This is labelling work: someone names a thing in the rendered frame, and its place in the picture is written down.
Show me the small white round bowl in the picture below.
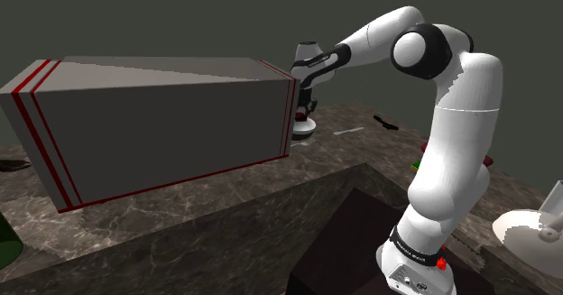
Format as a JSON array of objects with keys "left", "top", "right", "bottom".
[{"left": 291, "top": 116, "right": 318, "bottom": 143}]

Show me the black kitchen tool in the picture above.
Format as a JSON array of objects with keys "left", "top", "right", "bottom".
[{"left": 373, "top": 115, "right": 400, "bottom": 132}]

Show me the grey box with red stripes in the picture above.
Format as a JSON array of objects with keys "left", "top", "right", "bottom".
[{"left": 0, "top": 56, "right": 301, "bottom": 214}]

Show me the red flat thing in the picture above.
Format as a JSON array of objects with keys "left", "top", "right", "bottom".
[{"left": 420, "top": 142, "right": 494, "bottom": 169}]

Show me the pale grey box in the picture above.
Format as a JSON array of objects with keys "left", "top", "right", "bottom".
[{"left": 538, "top": 180, "right": 563, "bottom": 218}]

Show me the dark flat tool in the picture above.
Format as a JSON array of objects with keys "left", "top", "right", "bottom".
[{"left": 0, "top": 158, "right": 32, "bottom": 173}]

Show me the dark green round thing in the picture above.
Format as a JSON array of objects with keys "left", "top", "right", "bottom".
[{"left": 0, "top": 212, "right": 24, "bottom": 271}]

